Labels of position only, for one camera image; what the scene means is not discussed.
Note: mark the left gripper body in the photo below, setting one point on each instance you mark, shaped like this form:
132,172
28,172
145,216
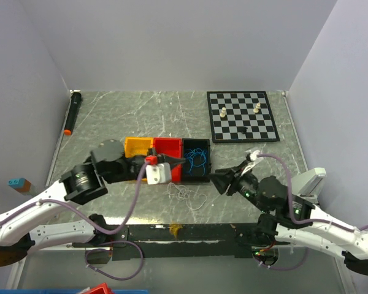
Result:
132,168

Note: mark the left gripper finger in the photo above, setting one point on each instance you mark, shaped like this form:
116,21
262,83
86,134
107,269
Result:
175,163
172,160

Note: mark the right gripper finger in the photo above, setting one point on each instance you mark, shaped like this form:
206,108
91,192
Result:
221,181
230,172

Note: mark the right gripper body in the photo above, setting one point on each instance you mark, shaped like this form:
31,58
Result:
244,184

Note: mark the red plastic bin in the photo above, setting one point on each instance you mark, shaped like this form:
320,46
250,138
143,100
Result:
171,147

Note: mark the yellow plastic bin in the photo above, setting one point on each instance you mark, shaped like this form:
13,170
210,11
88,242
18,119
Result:
135,146

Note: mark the black plastic bin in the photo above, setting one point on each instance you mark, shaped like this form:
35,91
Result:
198,163

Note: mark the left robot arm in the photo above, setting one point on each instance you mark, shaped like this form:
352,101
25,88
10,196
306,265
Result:
52,218

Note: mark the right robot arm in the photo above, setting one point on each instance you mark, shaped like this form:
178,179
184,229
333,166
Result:
289,218

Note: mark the chessboard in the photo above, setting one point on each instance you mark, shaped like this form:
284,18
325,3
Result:
261,126

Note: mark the white chess piece left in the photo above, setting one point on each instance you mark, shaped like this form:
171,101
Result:
223,113

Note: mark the white chess piece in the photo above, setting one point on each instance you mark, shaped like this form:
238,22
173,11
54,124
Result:
223,113
257,108

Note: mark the grey white stand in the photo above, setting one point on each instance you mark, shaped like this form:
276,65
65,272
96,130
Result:
309,184

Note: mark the white chess piece right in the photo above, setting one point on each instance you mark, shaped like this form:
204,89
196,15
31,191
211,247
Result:
257,108

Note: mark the black marker orange cap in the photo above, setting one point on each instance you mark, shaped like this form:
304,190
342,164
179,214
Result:
75,104

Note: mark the blue brown toy block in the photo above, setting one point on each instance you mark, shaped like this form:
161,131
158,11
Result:
22,186

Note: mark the red bin at bottom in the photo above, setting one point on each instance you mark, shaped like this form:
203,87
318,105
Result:
102,288

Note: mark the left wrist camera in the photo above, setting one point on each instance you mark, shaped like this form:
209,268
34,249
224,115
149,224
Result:
158,170

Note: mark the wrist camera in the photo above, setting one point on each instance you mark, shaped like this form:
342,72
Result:
158,170
253,155

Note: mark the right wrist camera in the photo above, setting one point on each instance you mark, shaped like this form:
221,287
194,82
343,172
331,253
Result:
253,155

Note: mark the aluminium rail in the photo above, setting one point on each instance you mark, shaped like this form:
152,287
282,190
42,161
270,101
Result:
319,245

